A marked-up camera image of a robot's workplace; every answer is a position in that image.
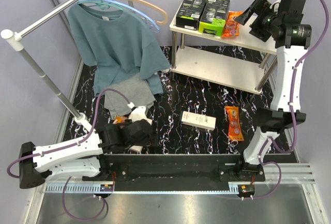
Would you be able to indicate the blue plastic hanger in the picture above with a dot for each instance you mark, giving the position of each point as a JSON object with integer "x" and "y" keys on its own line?
{"x": 129, "y": 9}

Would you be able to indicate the aluminium rail frame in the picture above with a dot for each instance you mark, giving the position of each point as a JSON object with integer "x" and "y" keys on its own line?
{"x": 291, "y": 173}

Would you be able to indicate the white Harry's box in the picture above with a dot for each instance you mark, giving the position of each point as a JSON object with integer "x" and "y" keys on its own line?
{"x": 136, "y": 148}

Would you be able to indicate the black marble pattern mat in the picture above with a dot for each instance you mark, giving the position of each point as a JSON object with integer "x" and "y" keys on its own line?
{"x": 183, "y": 93}

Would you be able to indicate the orange snack packet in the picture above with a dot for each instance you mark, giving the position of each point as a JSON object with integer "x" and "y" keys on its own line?
{"x": 232, "y": 28}
{"x": 234, "y": 132}
{"x": 120, "y": 119}

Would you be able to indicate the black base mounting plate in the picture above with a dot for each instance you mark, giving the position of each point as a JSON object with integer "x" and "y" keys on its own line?
{"x": 200, "y": 173}

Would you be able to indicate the white slotted cable duct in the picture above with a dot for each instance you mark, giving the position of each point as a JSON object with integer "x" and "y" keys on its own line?
{"x": 80, "y": 188}

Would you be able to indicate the metal clothes rack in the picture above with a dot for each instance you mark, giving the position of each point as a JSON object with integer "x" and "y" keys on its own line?
{"x": 28, "y": 106}

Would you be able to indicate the long white cosmetic box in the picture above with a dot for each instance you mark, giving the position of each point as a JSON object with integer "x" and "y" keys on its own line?
{"x": 198, "y": 120}

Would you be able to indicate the teal t-shirt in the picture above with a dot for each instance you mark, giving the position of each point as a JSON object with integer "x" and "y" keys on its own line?
{"x": 119, "y": 44}

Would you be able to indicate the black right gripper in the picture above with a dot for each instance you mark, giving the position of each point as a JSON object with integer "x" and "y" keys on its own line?
{"x": 261, "y": 7}

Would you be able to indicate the black green razor box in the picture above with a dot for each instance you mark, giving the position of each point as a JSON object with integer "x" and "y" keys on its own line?
{"x": 214, "y": 17}

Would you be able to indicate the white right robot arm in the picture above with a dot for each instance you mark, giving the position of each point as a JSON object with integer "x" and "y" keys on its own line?
{"x": 292, "y": 40}

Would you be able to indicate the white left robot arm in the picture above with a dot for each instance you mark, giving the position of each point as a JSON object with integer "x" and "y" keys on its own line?
{"x": 81, "y": 156}

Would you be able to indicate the white two-tier shelf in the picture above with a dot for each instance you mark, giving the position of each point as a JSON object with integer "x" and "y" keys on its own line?
{"x": 237, "y": 62}

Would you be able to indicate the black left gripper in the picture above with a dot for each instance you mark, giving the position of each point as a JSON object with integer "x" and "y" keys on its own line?
{"x": 146, "y": 142}

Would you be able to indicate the grey folded cloth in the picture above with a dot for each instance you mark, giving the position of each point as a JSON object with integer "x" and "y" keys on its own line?
{"x": 135, "y": 89}

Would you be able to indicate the black razor box on shelf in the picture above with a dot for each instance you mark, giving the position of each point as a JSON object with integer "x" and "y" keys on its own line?
{"x": 189, "y": 14}

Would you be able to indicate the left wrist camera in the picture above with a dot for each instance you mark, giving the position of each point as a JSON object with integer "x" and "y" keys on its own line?
{"x": 138, "y": 113}

